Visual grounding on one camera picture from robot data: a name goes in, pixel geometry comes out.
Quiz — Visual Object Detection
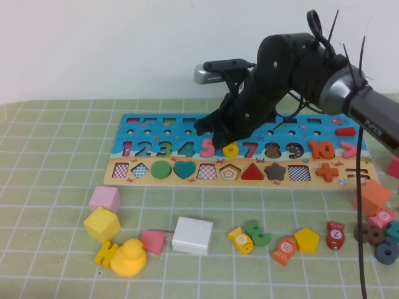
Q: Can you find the orange wooden cube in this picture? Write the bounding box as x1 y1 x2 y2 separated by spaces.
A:
352 179 393 216

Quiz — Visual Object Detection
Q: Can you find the green checked tablecloth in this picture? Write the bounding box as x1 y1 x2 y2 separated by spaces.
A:
0 93 399 299

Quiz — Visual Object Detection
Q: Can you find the brown wooden star piece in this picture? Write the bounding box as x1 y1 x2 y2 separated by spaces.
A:
264 162 287 181

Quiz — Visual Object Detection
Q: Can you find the wooden number shape puzzle board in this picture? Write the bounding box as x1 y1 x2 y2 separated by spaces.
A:
102 112 378 189

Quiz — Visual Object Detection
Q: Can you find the green wooden number three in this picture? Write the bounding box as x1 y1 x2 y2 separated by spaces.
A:
245 219 272 247

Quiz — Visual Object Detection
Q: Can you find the teal wooden heart piece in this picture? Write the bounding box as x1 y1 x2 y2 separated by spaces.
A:
173 161 196 180

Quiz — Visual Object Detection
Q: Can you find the yellow wooden cube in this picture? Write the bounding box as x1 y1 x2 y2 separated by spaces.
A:
83 205 122 244

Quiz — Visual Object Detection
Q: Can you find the orange wooden plus sign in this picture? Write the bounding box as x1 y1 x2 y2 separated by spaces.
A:
315 162 340 183

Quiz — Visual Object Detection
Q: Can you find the white charger plug block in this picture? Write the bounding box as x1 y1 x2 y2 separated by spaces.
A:
164 216 214 257

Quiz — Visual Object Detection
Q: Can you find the orange wooden number ten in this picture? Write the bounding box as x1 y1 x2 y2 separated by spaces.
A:
308 140 337 160

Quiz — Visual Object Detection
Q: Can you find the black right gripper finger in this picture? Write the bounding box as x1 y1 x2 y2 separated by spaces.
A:
193 111 219 137
213 136 234 151

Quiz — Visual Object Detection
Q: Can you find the pink wooden trapezoid piece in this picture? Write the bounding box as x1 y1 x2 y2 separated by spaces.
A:
140 229 165 255

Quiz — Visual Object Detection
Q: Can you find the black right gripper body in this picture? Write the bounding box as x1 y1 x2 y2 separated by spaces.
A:
214 69 293 143

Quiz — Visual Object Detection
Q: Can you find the yellow wooden letter H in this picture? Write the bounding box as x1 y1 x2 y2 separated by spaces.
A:
95 240 120 268

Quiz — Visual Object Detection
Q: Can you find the pink wooden cube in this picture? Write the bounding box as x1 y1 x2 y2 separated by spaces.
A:
89 185 121 216

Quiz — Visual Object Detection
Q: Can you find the yellow wooden fish nine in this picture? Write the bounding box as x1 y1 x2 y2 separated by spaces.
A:
227 226 255 255

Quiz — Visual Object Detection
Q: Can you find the brown wooden number eight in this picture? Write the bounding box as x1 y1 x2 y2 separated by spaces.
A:
353 222 386 245

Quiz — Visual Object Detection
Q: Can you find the orange wooden fish ten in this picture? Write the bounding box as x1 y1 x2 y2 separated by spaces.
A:
271 235 297 267

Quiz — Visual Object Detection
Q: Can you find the pink wooden greater-than sign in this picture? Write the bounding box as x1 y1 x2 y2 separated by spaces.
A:
340 141 360 159

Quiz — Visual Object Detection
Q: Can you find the pink wooden fish five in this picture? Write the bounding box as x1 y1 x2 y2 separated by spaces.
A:
367 207 396 230

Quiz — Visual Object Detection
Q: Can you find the teal wooden number two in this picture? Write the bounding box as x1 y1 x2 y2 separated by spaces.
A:
385 221 399 242

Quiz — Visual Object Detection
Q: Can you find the yellow wooden pentagon piece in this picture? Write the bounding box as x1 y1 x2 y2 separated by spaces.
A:
294 227 320 253

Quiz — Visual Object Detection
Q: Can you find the red wooden fish seven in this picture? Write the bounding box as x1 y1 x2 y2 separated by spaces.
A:
326 221 345 251

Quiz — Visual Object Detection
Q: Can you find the red wooden block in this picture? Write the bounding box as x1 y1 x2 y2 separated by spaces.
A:
385 154 399 180

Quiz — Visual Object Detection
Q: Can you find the red wooden triangle piece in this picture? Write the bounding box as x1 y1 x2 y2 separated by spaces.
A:
241 161 265 181

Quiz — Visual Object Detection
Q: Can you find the yellow rubber duck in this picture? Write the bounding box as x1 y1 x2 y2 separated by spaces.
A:
110 238 148 277

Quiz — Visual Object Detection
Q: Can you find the yellow wooden number six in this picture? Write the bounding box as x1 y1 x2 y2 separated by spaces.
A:
222 140 240 159

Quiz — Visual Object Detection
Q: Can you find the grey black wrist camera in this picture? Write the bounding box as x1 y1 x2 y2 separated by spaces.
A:
193 59 256 94

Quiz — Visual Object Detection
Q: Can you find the pink wooden number five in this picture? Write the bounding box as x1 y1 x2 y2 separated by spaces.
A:
200 138 218 158

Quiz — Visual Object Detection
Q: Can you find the green wooden circle piece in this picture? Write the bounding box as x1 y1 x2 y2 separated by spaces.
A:
151 161 172 181

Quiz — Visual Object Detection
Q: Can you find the thin black cable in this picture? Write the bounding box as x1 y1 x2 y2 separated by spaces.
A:
271 89 322 133

